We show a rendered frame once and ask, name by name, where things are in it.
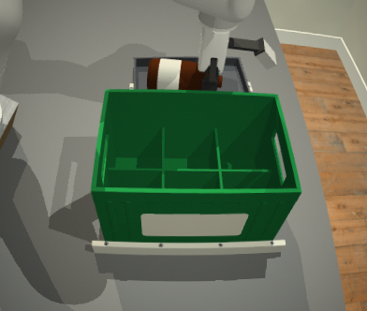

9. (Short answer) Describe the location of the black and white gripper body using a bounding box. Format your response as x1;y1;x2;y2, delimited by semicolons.
198;20;238;74

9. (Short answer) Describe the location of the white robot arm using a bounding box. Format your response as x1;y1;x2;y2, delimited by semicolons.
0;0;277;88

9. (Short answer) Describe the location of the brown glass bottle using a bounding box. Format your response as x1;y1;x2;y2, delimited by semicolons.
147;58;204;90

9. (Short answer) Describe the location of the green divided crate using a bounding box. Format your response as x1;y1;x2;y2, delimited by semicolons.
91;89;301;243

